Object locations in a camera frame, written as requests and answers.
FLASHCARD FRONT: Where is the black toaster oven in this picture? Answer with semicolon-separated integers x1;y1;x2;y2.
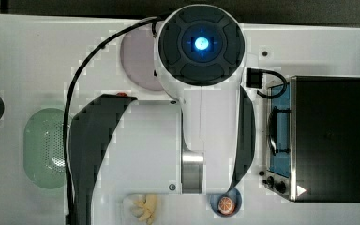
263;76;360;203

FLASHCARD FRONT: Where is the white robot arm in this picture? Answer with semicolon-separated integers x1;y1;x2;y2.
67;4;254;225

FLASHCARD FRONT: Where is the toy strawberry near plate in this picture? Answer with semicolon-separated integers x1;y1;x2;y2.
116;92;128;97

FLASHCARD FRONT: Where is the purple round plate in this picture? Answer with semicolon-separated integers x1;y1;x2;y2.
120;26;163;92

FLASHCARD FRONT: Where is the blue small bowl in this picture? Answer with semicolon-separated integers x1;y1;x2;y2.
209;188;242;218

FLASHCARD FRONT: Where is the peeled toy banana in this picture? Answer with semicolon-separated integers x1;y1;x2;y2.
131;194;158;225

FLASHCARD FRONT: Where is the toy orange slice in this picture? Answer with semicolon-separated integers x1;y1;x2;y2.
217;196;235;215

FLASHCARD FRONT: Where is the green perforated colander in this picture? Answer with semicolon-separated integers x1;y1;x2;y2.
23;108;66;189

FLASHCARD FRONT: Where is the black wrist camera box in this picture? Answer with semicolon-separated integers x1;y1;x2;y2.
246;68;263;89

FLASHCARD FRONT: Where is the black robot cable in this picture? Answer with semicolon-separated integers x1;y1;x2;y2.
62;16;165;225

